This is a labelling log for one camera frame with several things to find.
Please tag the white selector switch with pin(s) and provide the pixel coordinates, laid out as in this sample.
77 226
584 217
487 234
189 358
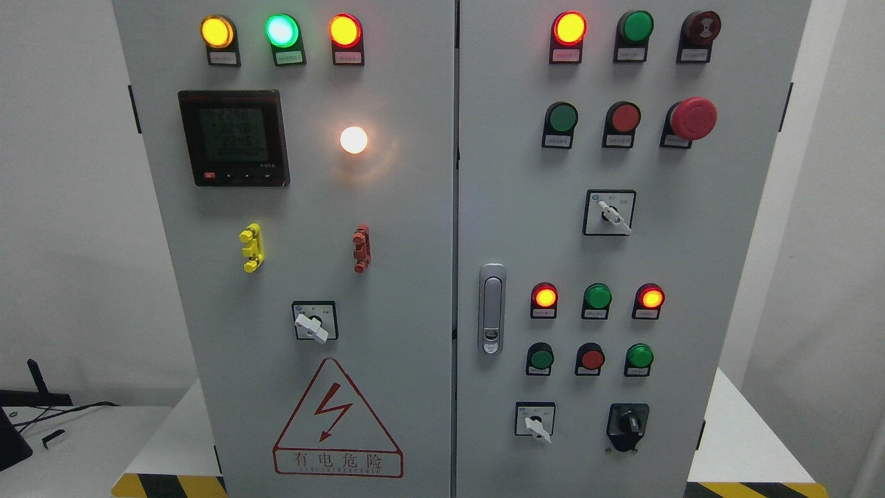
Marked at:
535 419
609 212

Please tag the yellow indicator light top left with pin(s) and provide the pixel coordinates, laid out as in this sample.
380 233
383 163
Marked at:
221 41

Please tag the black rotary knob switch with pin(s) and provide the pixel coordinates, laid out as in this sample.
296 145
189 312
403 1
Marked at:
626 425

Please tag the green push button upper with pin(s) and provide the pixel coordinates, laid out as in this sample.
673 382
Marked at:
560 121

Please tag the yellow black hazard tape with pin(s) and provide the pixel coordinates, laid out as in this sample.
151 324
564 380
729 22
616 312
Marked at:
168 485
754 489

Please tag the green push button lower left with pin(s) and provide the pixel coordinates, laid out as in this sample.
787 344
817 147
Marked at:
540 358

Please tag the grey electrical cabinet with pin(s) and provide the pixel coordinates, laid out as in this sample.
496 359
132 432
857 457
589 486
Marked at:
453 95

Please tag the green indicator light middle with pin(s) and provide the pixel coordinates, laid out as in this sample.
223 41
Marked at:
597 302

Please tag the dark red buzzer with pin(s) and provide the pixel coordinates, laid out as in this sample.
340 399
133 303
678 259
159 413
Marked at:
699 30

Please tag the yellow terminal connector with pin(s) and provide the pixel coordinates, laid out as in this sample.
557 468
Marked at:
252 249

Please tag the red lit light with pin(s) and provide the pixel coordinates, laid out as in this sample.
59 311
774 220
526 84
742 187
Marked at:
567 38
544 301
649 299

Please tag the black digital power meter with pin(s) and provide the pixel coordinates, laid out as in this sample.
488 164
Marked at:
235 139

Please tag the green indicator light top right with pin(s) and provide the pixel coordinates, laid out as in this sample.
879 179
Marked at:
632 36

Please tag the red terminal connector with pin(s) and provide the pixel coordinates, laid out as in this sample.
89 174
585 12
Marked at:
362 248

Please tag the green lit indicator light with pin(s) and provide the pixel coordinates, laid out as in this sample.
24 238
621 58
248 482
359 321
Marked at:
284 36

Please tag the red emergency stop button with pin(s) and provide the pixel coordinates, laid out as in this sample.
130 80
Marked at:
688 120

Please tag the red lit light middle left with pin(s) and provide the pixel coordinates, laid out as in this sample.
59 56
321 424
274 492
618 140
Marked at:
544 301

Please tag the green push button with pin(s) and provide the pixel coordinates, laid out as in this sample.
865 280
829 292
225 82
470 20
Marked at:
560 121
638 360
540 358

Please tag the white selector switch lower right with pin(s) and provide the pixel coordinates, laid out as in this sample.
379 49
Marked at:
535 419

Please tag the white selector switch left door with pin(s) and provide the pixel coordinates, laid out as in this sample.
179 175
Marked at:
315 320

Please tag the red push button upper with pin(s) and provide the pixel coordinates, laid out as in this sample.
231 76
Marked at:
622 119

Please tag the yellow black hazard tape left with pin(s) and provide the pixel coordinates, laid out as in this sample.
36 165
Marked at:
168 485

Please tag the white selector switch upper right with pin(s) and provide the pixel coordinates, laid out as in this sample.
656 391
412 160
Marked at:
609 212

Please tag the red lit light top right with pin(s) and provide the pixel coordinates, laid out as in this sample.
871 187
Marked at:
567 38

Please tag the green push button lower right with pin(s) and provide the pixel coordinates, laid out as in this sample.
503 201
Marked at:
638 360

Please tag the red push button lower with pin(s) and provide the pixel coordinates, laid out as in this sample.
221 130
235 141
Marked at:
589 360

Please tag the white lit indicator lamp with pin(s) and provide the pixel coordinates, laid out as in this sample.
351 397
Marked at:
354 140

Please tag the red electrical hazard sticker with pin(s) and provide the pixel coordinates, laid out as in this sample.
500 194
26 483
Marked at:
334 432

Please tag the yellow black hazard tape right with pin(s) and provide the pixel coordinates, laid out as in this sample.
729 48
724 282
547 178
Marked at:
754 489

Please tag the red push button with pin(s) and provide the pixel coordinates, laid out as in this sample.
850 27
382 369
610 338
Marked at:
622 119
589 360

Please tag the silver door handle lock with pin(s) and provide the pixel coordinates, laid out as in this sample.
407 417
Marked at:
491 307

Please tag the red lit light middle right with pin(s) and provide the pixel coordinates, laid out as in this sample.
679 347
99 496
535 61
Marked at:
649 299

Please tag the orange indicator light left door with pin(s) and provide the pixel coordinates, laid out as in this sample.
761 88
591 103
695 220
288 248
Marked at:
346 39

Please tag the small black white adapter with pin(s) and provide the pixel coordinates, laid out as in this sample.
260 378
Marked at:
51 440

